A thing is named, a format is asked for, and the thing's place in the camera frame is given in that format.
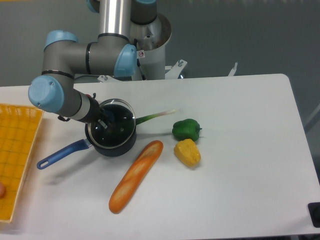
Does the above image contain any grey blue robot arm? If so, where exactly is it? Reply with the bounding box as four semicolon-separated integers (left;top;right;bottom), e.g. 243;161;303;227
28;0;158;123

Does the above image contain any yellow woven basket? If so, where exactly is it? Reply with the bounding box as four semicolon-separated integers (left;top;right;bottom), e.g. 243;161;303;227
0;103;44;223

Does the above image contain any black saucepan blue handle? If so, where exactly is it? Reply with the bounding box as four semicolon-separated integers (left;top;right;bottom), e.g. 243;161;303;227
36;98;137;170

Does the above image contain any orange baguette bread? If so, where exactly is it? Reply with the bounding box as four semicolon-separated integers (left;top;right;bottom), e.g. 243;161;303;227
108;140;164;214

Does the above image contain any black object at table corner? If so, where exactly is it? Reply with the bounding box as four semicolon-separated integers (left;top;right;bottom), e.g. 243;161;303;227
307;202;320;228

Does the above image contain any green spring onion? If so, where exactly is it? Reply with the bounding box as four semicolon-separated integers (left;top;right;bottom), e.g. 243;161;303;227
135;109;177;125

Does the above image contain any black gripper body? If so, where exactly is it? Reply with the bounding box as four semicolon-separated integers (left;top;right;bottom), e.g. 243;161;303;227
84;97;101;123

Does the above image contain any glass pot lid blue knob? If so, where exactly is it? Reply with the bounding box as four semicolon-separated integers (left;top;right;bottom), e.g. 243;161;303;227
85;98;136;149

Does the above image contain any green bell pepper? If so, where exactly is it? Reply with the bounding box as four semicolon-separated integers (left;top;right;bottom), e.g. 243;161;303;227
171;118;202;142

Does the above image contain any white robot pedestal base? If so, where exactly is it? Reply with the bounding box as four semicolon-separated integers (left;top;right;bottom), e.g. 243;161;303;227
74;12;239;83

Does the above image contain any yellow bell pepper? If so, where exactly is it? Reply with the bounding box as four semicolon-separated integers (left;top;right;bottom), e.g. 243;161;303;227
174;138;201;168

